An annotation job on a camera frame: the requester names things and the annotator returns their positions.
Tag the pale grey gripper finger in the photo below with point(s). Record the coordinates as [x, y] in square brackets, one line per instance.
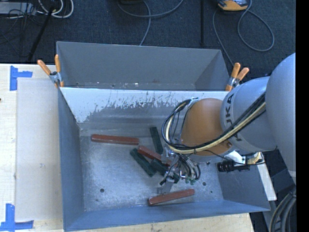
[166, 188]
[164, 179]

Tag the red-brown flat block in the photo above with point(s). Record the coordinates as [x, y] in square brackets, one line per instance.
[171, 197]
[150, 154]
[114, 139]

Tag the black cylinder on white bracket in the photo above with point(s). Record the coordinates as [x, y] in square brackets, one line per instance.
[231, 166]

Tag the dark green flat block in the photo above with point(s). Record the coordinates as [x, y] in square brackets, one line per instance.
[142, 163]
[156, 139]
[158, 166]

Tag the grey metal bin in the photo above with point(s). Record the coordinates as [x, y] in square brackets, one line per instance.
[116, 178]

